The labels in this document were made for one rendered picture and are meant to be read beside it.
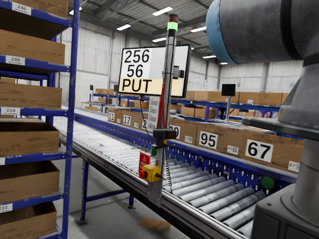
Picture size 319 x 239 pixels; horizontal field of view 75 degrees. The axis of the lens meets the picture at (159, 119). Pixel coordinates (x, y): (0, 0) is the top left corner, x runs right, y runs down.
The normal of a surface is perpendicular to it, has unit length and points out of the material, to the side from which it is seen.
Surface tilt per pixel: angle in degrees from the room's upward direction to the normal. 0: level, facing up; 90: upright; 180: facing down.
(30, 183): 91
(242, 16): 99
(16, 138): 91
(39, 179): 90
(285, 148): 90
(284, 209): 0
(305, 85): 69
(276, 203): 0
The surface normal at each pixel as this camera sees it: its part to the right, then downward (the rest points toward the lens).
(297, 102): -0.90, -0.43
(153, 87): -0.49, -0.04
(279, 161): -0.76, 0.00
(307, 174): -0.99, -0.11
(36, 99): 0.65, 0.14
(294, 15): -0.81, 0.34
